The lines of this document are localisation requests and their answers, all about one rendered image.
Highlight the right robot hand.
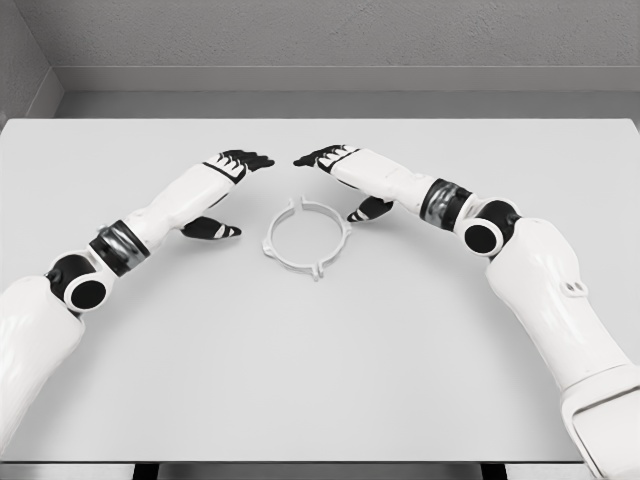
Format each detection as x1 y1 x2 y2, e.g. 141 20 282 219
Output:
291 144 404 224

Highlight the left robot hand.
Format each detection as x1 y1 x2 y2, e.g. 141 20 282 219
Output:
163 148 277 241

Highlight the white round pipe clamp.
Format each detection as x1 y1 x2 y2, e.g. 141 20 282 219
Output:
260 196 355 283

